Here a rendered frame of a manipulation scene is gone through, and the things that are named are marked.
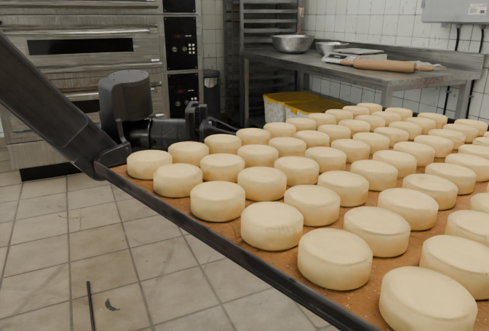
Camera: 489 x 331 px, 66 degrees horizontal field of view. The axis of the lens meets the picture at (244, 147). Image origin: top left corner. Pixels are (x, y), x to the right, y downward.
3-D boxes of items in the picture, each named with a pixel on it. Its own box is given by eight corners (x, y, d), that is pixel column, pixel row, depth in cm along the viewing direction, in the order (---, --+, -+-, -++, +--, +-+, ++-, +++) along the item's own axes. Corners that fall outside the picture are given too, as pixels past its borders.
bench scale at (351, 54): (321, 62, 269) (322, 49, 266) (353, 60, 285) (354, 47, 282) (353, 67, 245) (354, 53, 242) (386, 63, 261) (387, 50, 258)
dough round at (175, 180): (191, 201, 36) (191, 182, 36) (144, 194, 38) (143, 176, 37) (209, 182, 41) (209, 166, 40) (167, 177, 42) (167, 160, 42)
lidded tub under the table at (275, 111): (260, 120, 367) (260, 94, 358) (302, 116, 384) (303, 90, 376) (279, 131, 334) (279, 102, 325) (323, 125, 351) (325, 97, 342)
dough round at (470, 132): (479, 139, 62) (482, 127, 61) (472, 145, 58) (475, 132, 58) (445, 133, 65) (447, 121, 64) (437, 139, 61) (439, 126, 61)
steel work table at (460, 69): (239, 139, 387) (239, 39, 354) (299, 130, 415) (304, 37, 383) (370, 229, 224) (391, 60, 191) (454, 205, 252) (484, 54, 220)
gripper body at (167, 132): (204, 160, 64) (160, 159, 64) (202, 100, 60) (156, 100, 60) (199, 175, 58) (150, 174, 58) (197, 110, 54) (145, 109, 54)
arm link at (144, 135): (124, 142, 63) (113, 161, 58) (117, 104, 59) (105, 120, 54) (165, 143, 63) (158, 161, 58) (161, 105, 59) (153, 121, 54)
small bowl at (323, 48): (308, 55, 313) (308, 42, 310) (334, 54, 324) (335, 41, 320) (327, 59, 290) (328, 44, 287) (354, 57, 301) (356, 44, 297)
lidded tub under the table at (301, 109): (280, 132, 332) (281, 102, 323) (324, 125, 350) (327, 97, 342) (305, 145, 299) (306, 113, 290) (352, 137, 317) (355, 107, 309)
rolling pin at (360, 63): (337, 68, 242) (338, 57, 240) (341, 66, 247) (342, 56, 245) (431, 75, 211) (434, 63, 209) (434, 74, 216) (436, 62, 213)
